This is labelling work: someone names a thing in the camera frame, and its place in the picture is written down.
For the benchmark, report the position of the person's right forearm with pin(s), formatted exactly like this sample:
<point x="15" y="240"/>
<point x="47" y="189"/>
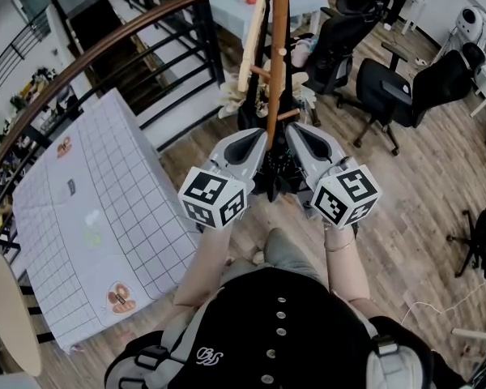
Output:
<point x="346" y="270"/>

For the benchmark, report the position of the person's grey trouser leg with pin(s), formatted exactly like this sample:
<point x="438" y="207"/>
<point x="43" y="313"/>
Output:
<point x="287" y="253"/>

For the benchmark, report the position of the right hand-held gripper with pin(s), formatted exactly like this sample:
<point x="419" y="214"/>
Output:
<point x="340" y="185"/>

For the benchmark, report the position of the black stair railing wooden handrail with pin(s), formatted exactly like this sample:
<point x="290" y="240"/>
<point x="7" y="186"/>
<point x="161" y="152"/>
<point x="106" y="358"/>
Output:
<point x="105" y="51"/>

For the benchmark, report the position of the white round device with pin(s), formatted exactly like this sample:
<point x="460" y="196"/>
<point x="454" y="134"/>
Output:
<point x="474" y="22"/>

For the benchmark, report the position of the white artificial flowers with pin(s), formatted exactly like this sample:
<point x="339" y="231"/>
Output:
<point x="231" y="99"/>

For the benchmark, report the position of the person's black buttoned top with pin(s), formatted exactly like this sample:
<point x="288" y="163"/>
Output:
<point x="275" y="338"/>

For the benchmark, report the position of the brown wooden coat rack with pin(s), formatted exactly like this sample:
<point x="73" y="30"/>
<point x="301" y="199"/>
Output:
<point x="277" y="35"/>

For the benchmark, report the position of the white table with pale cloth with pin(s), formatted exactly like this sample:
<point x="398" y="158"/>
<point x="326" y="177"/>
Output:
<point x="235" y="10"/>

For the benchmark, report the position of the round beige table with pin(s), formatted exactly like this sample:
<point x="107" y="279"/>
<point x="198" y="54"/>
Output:
<point x="12" y="318"/>

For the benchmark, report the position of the grid-patterned tablecloth table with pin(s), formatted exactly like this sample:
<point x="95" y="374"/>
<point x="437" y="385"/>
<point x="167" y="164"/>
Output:
<point x="105" y="217"/>

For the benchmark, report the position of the pink bag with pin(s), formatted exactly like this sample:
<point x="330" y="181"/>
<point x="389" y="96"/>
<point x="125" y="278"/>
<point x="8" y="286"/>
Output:
<point x="303" y="51"/>

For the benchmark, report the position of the person's left forearm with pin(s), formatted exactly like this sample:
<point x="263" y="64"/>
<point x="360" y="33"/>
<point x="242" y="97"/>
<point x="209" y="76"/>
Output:
<point x="202" y="266"/>

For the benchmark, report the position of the light wooden clothes hanger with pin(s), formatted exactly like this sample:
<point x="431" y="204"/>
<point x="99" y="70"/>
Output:
<point x="253" y="39"/>

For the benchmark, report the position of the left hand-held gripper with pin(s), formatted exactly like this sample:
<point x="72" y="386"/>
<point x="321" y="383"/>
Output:
<point x="220" y="164"/>

